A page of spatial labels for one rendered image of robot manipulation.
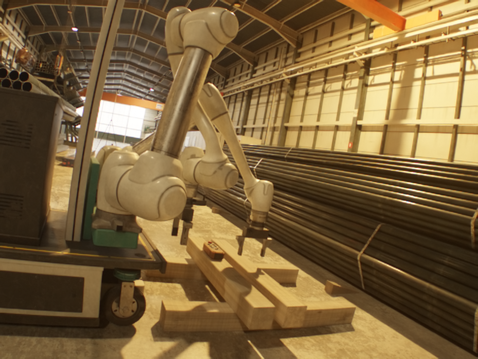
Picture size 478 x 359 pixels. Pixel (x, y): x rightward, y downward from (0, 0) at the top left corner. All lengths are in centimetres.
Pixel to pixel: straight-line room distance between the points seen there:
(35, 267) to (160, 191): 52
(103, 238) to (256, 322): 66
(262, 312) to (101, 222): 70
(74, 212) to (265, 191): 92
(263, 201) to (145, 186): 83
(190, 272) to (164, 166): 109
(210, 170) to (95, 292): 61
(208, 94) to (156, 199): 83
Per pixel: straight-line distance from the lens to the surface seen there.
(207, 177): 129
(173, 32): 131
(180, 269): 202
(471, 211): 205
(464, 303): 187
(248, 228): 175
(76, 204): 136
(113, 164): 121
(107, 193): 121
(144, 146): 186
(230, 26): 118
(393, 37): 1312
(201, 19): 119
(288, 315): 145
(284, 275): 229
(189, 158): 139
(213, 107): 169
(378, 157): 330
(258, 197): 173
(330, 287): 231
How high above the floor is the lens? 74
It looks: 4 degrees down
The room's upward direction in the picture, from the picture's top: 11 degrees clockwise
